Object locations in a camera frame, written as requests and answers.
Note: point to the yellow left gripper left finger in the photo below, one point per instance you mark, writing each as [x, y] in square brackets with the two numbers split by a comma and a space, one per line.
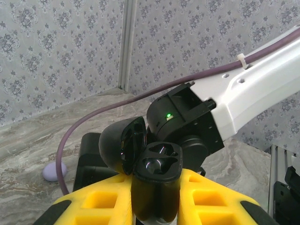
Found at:
[100, 206]

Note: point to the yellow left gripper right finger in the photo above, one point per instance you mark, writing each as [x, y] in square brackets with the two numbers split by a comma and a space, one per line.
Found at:
[211, 206]

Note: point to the black earbuds charging case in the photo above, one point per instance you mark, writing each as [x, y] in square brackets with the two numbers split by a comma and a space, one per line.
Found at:
[154, 194]

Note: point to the purple earbuds charging case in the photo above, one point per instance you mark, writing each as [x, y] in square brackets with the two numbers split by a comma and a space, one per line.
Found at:
[49, 172]

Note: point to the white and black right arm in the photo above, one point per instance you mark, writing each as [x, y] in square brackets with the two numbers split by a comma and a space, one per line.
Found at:
[257, 89]

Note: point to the long aluminium base rail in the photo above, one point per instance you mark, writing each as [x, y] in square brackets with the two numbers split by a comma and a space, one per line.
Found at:
[272, 175]

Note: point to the aluminium frame post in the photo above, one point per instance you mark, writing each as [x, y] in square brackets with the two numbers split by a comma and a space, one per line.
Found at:
[126, 42]

